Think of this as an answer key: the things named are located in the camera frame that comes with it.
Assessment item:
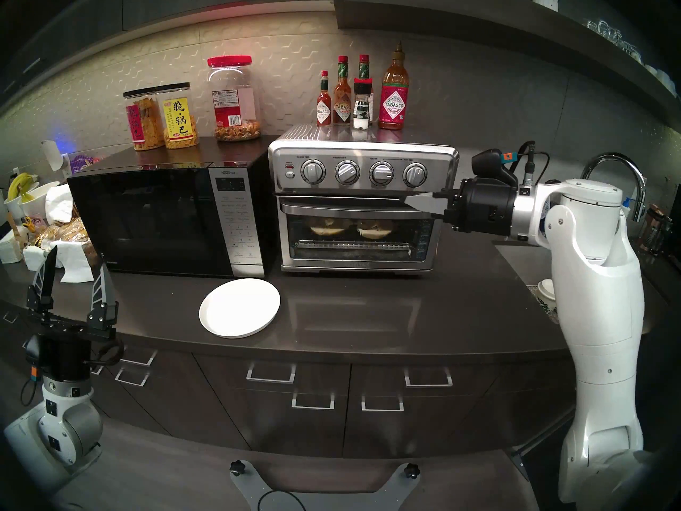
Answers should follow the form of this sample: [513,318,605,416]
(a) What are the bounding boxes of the stainless steel toaster oven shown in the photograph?
[268,124,460,274]

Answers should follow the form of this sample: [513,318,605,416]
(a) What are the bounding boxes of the large white paper bag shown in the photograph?
[52,240,95,283]

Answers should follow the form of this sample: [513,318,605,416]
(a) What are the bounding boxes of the black countertop appliance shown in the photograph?
[670,188,681,271]

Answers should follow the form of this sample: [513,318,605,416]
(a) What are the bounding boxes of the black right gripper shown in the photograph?
[402,176,519,236]

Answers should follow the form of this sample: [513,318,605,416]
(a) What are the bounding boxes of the green neck Tabasco bottle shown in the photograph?
[358,54,375,123]

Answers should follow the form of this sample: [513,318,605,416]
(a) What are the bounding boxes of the medium Tabasco sauce bottle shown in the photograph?
[333,56,353,126]

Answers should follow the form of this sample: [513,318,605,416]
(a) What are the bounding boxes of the bagged bread loaf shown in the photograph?
[32,217,99,266]

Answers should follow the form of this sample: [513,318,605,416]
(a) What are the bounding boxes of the white crumpled paper bag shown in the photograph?
[46,184,75,224]

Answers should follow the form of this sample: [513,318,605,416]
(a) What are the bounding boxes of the yellow banana bunch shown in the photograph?
[8,172,38,199]

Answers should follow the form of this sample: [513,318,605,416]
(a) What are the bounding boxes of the silver oven control knob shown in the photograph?
[368,160,395,187]
[334,159,361,186]
[300,159,327,186]
[402,162,429,189]

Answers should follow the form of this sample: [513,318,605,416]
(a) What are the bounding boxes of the glass toaster oven door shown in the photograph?
[277,195,443,272]

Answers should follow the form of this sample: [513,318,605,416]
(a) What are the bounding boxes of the clear jar red lid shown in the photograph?
[207,55,262,142]

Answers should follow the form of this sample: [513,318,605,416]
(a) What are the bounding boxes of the pale crusted bagel half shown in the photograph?
[310,218,352,237]

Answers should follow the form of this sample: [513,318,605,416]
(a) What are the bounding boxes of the copper lidded jar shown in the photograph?
[641,204,663,250]

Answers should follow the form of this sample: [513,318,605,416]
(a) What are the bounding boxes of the dark glass french press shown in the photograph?
[655,215,674,255]

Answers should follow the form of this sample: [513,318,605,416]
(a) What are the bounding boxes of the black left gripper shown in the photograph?
[23,245,119,383]

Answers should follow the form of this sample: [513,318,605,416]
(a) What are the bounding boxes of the chrome gooseneck faucet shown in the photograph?
[580,153,649,223]

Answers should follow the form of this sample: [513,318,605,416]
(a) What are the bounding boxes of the stainless steel sink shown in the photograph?
[495,241,671,335]

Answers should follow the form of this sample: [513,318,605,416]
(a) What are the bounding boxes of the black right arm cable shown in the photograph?
[510,140,551,187]

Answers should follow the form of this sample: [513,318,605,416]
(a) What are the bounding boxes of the yellow label snack jar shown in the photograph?
[157,83,199,149]

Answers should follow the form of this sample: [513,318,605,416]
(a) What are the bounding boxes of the dark lower cabinet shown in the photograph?
[0,297,660,460]

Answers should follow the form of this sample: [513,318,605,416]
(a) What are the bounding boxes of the large Tabasco sriracha bottle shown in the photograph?
[378,42,410,131]

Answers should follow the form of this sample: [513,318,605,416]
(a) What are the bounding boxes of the black base cable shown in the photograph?
[258,489,308,511]

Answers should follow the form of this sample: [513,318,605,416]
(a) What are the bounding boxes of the small white paper bag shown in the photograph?
[0,228,24,264]
[23,244,54,274]

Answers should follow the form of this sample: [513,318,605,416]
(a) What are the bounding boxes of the dark open wall shelf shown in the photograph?
[335,0,681,133]

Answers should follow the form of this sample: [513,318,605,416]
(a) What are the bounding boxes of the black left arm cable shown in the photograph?
[20,337,124,408]

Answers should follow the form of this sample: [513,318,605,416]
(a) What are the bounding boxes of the wire oven rack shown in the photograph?
[295,240,413,249]

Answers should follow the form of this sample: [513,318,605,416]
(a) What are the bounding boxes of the round white plate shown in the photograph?
[198,278,281,339]

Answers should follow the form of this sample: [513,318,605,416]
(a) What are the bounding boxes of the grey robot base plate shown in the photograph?
[230,461,421,511]

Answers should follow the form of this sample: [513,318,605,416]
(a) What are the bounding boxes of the black microwave oven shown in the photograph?
[67,136,278,279]

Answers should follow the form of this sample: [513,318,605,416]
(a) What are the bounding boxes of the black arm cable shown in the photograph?
[510,140,551,187]
[20,337,124,408]

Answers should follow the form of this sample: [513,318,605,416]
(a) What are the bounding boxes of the red label snack jar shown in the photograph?
[123,88,164,151]

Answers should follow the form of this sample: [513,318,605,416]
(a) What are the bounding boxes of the dark crusted bagel half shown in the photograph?
[358,220,395,241]

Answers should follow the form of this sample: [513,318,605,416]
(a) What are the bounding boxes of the small Tabasco sauce bottle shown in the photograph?
[316,71,332,127]

